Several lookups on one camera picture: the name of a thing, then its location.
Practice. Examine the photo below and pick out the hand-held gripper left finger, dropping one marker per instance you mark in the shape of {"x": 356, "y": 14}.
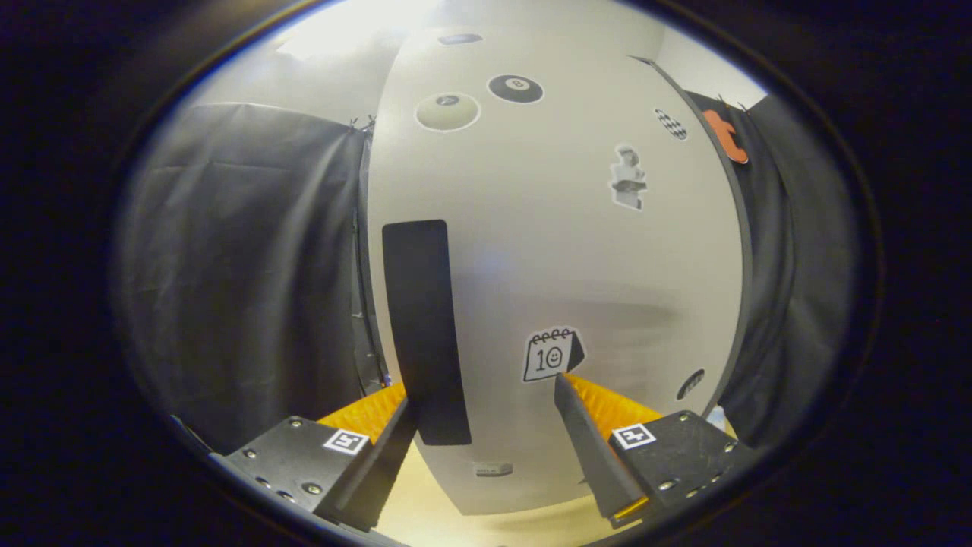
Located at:
{"x": 383, "y": 463}

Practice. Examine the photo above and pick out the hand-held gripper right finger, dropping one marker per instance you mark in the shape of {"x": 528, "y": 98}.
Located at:
{"x": 588, "y": 456}

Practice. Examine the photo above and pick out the white cabinet door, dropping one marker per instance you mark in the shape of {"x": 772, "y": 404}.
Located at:
{"x": 569, "y": 266}

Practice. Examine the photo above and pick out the grey cabinet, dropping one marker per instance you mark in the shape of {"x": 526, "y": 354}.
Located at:
{"x": 747, "y": 266}

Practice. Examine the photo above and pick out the black backdrop cloth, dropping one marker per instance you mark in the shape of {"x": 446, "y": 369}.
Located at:
{"x": 228, "y": 266}

